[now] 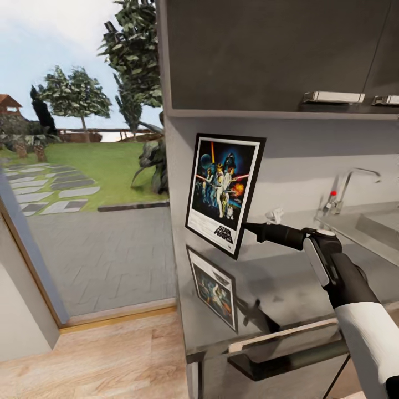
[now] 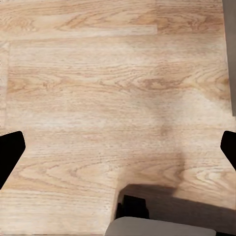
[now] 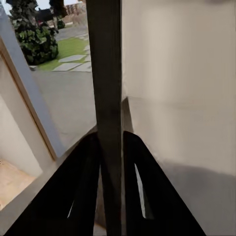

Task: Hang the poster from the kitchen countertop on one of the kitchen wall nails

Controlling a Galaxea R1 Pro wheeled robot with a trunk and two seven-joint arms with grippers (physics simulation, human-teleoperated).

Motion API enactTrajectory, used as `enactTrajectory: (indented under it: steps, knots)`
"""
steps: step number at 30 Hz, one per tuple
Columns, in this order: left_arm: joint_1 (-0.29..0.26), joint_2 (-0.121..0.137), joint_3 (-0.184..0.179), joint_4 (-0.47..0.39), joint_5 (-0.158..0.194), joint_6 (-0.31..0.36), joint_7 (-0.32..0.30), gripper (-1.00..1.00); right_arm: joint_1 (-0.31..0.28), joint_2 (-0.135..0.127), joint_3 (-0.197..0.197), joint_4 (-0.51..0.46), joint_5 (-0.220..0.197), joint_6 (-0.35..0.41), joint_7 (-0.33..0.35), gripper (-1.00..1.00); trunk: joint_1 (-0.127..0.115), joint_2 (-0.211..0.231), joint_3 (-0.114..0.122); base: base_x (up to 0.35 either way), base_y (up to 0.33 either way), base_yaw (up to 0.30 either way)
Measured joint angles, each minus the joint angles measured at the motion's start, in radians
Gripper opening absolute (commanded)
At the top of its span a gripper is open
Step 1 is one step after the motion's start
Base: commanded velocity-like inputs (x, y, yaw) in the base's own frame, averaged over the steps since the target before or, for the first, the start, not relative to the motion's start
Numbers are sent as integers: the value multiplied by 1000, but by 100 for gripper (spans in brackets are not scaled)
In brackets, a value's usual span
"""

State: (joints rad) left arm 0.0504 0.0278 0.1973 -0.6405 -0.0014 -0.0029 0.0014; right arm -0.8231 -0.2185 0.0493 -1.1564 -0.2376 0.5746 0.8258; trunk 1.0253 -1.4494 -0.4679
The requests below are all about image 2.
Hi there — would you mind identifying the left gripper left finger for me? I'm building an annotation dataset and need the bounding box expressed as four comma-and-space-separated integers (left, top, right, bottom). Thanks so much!
0, 131, 26, 189

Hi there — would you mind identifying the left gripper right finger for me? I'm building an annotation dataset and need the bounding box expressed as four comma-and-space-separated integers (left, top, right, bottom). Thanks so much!
220, 131, 236, 170

